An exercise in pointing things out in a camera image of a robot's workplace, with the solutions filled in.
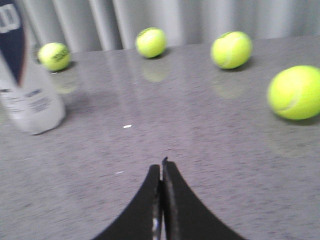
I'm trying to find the far-right tennis ball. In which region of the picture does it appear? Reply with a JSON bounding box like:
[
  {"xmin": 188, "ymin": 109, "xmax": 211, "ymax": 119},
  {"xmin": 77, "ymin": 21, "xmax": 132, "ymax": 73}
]
[{"xmin": 266, "ymin": 65, "xmax": 320, "ymax": 120}]

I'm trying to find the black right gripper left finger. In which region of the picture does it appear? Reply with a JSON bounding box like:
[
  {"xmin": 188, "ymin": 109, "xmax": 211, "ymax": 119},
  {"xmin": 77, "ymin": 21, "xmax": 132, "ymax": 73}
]
[{"xmin": 94, "ymin": 164, "xmax": 160, "ymax": 240}]

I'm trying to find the right tennis ball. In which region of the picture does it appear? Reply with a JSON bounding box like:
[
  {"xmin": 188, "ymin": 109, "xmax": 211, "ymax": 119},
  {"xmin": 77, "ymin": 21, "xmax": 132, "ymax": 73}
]
[{"xmin": 210, "ymin": 31, "xmax": 253, "ymax": 70}]

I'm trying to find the grey pleated curtain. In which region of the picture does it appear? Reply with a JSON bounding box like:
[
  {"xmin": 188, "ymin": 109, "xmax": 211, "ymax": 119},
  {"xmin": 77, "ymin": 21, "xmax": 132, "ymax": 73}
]
[{"xmin": 21, "ymin": 0, "xmax": 320, "ymax": 53}]

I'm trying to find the white blue tennis ball can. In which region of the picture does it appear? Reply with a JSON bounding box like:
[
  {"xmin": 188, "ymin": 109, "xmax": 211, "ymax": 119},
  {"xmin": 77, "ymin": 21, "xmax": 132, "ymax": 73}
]
[{"xmin": 0, "ymin": 0, "xmax": 66, "ymax": 135}]

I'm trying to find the centre tennis ball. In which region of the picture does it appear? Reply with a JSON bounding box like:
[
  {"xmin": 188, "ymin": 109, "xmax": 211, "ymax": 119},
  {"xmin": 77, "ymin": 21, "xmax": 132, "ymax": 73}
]
[{"xmin": 135, "ymin": 27, "xmax": 167, "ymax": 59}]

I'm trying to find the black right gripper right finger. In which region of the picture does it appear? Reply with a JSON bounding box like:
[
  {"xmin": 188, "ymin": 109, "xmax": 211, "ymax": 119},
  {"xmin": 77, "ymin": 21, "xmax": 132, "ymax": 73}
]
[{"xmin": 162, "ymin": 157, "xmax": 244, "ymax": 240}]

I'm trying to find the Roland Garros labelled tennis ball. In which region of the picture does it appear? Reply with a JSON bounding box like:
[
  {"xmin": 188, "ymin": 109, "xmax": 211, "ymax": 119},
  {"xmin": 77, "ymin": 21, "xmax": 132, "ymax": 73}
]
[{"xmin": 37, "ymin": 42, "xmax": 71, "ymax": 72}]

